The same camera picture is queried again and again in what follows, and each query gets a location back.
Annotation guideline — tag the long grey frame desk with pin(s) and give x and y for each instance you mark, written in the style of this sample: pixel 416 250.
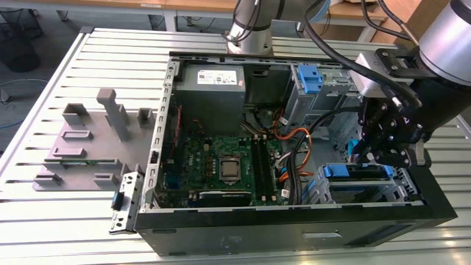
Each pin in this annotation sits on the long grey frame desk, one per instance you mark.
pixel 121 3

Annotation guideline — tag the CPU socket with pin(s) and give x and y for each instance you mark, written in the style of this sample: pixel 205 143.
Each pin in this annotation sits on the CPU socket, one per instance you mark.
pixel 230 182

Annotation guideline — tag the black open PC case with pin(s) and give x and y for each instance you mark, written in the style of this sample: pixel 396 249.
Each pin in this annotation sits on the black open PC case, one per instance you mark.
pixel 257 232

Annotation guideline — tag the grey parts rack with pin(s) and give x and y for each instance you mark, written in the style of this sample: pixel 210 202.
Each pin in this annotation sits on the grey parts rack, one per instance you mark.
pixel 94 143

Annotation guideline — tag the black mesh waste basket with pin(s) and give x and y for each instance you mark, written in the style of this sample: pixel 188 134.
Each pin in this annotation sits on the black mesh waste basket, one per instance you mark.
pixel 21 25

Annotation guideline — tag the grey power supply unit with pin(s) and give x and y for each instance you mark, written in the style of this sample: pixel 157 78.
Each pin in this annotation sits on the grey power supply unit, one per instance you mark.
pixel 205 110

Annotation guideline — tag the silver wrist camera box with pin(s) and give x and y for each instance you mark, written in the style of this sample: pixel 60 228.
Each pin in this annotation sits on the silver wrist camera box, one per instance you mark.
pixel 367 85

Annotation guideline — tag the hinged metal slot retainer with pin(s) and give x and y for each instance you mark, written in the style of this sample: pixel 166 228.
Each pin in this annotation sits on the hinged metal slot retainer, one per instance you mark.
pixel 128 193

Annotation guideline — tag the brown wooden cabinet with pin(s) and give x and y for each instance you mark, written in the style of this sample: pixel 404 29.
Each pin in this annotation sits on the brown wooden cabinet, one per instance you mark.
pixel 427 11

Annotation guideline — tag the green RAM stick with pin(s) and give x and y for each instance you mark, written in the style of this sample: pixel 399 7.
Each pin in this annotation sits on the green RAM stick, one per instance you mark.
pixel 78 164

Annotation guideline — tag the hard disk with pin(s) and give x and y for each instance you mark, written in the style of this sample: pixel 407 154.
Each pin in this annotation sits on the hard disk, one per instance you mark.
pixel 336 171

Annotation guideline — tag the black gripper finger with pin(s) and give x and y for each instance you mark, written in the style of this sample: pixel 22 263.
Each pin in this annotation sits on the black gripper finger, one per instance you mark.
pixel 379 124
pixel 397 157

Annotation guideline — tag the grey metal drive cage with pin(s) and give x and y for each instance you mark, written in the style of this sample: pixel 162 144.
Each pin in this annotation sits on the grey metal drive cage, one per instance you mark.
pixel 330 99

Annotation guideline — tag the metal disk bay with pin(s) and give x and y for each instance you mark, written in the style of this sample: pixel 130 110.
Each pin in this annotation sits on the metal disk bay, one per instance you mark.
pixel 360 182

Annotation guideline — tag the silver CPU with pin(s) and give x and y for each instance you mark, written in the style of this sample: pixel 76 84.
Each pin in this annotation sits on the silver CPU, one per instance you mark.
pixel 230 168

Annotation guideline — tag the wooden top desk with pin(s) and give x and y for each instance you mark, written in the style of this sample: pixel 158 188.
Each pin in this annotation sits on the wooden top desk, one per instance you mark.
pixel 345 16

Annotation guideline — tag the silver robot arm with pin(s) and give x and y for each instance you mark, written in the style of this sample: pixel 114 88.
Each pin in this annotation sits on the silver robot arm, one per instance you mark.
pixel 249 41

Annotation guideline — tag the black round bin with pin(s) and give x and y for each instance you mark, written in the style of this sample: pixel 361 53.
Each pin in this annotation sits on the black round bin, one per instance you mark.
pixel 21 58

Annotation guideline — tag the blue plastic drive latch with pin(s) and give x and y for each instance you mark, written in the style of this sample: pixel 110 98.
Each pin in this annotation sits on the blue plastic drive latch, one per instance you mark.
pixel 308 80

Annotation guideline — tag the green motherboard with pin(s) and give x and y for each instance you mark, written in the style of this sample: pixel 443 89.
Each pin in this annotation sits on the green motherboard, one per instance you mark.
pixel 198 149

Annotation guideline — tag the black RAM slot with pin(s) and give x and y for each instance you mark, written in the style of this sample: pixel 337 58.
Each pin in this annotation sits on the black RAM slot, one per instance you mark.
pixel 257 165
pixel 266 165

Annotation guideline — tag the black graphics card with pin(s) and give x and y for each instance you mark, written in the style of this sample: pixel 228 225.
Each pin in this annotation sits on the black graphics card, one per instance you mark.
pixel 224 197

